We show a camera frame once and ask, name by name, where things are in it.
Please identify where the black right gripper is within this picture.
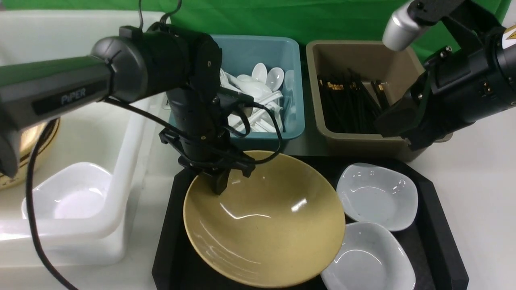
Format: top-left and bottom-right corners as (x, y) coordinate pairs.
(374, 68), (484, 151)

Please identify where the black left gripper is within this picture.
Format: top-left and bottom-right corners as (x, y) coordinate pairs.
(161, 87), (256, 196)

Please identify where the yellow noodle bowl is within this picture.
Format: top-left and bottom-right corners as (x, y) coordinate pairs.
(183, 154), (346, 288)

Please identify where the white square dish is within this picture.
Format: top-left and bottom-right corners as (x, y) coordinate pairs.
(320, 222), (416, 290)
(336, 163), (418, 232)

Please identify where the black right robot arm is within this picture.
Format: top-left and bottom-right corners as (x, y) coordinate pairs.
(375, 0), (516, 151)

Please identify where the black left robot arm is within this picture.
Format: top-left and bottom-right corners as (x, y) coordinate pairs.
(1, 22), (257, 194)

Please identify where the stacked yellow bowl top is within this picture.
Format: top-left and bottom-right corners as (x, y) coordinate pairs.
(20, 118), (61, 163)

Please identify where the stacked yellow bowl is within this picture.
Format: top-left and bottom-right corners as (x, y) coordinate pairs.
(20, 118), (61, 163)
(0, 133), (61, 190)

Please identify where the stacked yellow bowl bottom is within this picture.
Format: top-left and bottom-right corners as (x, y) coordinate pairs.
(0, 133), (61, 190)

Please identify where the pile of black chopsticks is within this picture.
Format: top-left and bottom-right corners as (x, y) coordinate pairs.
(317, 68), (389, 134)

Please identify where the brown plastic bin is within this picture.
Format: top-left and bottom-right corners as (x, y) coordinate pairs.
(306, 39), (453, 162)

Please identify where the large white plastic tub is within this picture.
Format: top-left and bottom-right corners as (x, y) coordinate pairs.
(0, 10), (157, 266)

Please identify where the pile of white spoons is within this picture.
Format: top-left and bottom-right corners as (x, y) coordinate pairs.
(219, 63), (285, 133)

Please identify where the teal plastic bin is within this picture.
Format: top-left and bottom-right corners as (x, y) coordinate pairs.
(169, 35), (306, 153)

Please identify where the white dish in tub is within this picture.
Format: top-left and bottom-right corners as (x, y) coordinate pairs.
(32, 162), (111, 219)

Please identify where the green backdrop cloth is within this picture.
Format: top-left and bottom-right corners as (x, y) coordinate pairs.
(2, 0), (512, 62)

